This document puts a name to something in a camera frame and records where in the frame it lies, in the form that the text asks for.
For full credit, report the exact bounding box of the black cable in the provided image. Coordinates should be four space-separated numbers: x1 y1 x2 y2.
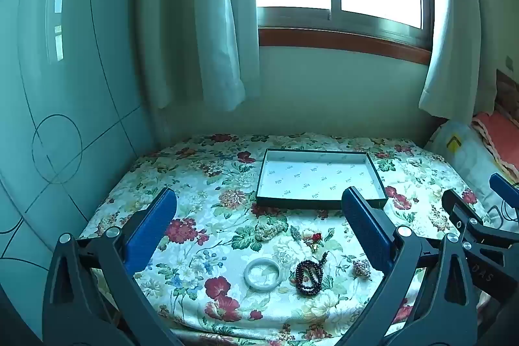
486 180 519 230

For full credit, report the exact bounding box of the dark green shallow box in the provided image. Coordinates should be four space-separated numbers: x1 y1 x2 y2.
255 149 388 210

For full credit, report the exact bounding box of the glossy wardrobe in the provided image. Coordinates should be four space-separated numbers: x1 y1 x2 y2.
0 0 158 332

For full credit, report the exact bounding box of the gold crystal brooch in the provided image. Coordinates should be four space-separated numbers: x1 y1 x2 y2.
351 259 373 282

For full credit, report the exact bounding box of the floral bedsheet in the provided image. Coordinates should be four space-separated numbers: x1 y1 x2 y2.
78 133 489 343

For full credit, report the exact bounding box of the wooden window sill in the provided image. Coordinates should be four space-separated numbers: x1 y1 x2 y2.
258 28 433 66

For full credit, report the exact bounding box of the brown headboard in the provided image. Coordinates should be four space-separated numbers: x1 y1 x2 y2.
496 68 519 115

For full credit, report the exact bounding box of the pink blanket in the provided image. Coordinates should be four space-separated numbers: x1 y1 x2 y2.
471 110 519 178

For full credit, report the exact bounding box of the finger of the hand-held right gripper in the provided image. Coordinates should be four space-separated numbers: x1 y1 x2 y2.
489 173 519 212
441 189 492 236

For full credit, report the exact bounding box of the wide pale curtain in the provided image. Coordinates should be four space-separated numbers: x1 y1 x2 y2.
136 0 262 112

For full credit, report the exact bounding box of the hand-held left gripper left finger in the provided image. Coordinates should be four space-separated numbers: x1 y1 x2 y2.
42 187 178 346

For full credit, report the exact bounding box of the white pillow with yellow mark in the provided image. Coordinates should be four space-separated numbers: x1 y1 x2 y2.
425 120 519 235

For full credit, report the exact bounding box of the white jade bangle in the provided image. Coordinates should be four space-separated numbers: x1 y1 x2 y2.
244 258 282 292

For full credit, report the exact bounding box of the dark red bead bracelet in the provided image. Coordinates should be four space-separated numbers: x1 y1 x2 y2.
294 251 330 296

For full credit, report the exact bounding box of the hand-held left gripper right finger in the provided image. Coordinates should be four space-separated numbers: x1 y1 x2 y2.
342 186 479 346

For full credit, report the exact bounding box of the pearl cluster ornament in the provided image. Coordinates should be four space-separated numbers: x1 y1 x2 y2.
254 217 289 243

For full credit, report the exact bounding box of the red knot charm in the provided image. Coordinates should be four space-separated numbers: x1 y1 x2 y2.
304 232 326 252

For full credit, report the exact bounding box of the narrow pale curtain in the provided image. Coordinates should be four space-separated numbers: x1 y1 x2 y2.
417 0 500 119

